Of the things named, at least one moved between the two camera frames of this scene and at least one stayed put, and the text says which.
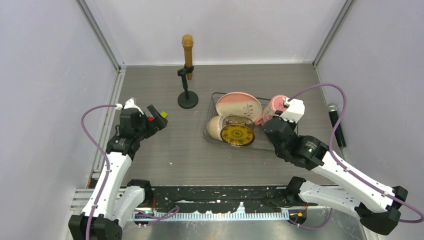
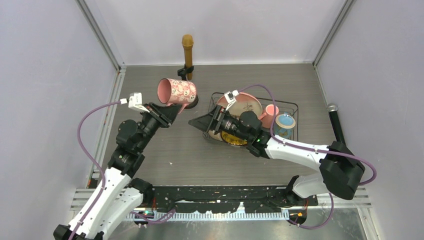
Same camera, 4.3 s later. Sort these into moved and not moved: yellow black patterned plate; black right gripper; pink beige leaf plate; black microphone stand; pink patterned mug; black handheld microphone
Moved: pink patterned mug; black right gripper
Not moved: black handheld microphone; pink beige leaf plate; black microphone stand; yellow black patterned plate
